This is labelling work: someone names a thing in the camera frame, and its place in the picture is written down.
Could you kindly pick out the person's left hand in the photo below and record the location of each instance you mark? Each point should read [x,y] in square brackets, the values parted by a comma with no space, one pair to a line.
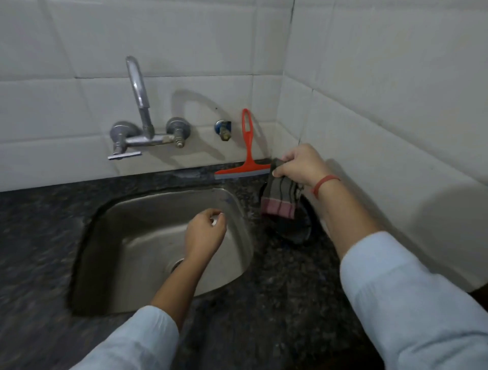
[203,236]

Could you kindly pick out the person's right hand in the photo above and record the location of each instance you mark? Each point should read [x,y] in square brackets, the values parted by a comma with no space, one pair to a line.
[303,166]

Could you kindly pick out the person's left fingers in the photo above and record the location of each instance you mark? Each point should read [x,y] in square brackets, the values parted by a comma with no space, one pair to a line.
[215,217]

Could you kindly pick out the person's right fingers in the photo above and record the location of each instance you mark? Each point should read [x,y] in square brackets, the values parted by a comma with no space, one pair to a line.
[286,164]

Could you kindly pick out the small white object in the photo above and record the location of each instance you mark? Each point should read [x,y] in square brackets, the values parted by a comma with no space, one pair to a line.
[215,219]

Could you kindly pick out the striped grey pink cloth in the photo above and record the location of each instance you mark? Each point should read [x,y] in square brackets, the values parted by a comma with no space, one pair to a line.
[280,198]

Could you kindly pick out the person's left forearm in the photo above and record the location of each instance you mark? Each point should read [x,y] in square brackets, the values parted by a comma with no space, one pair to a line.
[152,324]

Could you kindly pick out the person's right forearm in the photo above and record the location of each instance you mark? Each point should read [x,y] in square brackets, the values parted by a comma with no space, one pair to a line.
[396,289]

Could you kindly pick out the orange squeegee wiper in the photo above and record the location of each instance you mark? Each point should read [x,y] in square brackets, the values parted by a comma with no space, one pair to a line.
[248,152]

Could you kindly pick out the red thread wristband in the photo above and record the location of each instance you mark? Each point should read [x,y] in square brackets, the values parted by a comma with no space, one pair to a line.
[323,184]

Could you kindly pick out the sink drain strainer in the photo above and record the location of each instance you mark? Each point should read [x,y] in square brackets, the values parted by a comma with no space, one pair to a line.
[175,264]

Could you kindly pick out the black round pan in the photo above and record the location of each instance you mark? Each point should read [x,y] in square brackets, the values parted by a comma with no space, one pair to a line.
[301,225]

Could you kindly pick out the stainless steel sink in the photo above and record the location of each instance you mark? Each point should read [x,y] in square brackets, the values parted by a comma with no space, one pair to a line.
[145,244]

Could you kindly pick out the small steel wall tap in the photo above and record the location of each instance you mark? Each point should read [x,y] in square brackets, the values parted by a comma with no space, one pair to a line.
[223,129]

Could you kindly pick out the steel wall mixer faucet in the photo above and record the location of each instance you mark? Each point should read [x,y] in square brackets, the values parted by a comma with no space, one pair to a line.
[143,122]

